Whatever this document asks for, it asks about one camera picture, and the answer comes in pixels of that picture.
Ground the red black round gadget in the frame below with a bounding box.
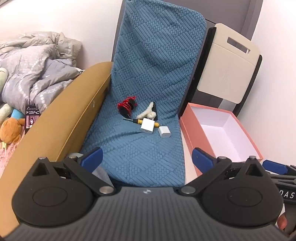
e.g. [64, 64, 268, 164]
[117, 95, 137, 117]

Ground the small black picture box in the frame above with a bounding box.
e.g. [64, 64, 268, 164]
[24, 104, 42, 135]

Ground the beige folding board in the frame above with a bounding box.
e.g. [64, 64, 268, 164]
[196, 23, 261, 104]

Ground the yellow handled screwdriver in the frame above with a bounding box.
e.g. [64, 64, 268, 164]
[122, 117, 160, 128]

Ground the pink fluffy rug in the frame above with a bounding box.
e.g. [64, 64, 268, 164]
[0, 141, 22, 173]

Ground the small white charger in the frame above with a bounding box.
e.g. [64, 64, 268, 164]
[158, 125, 171, 139]

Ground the person's right hand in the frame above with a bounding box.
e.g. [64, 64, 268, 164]
[277, 214, 289, 235]

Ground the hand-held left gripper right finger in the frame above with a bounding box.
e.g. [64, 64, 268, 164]
[178, 148, 265, 195]

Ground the white fuzzy hair clip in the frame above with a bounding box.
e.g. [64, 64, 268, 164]
[136, 101, 158, 121]

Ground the grey seat pad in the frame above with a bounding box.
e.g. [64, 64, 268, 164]
[91, 166, 114, 189]

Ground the pink cardboard box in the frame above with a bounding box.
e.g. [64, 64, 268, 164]
[179, 103, 264, 177]

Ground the orange plush toy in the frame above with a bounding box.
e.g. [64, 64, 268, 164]
[0, 118, 26, 144]

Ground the large white charger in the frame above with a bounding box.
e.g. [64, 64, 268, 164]
[140, 118, 156, 134]

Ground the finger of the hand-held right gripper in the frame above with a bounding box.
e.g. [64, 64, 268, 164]
[262, 160, 296, 179]

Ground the beige puffy blanket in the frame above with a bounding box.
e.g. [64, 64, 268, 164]
[0, 31, 82, 67]

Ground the grey dotted quilt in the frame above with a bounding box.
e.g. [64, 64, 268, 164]
[0, 44, 85, 112]

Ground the blue textured seat cover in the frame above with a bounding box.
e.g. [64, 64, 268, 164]
[80, 0, 207, 188]

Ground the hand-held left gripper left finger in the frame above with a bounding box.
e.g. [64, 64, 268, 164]
[31, 147, 116, 196]

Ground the mustard padded bed frame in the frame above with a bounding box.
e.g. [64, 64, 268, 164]
[0, 61, 114, 232]

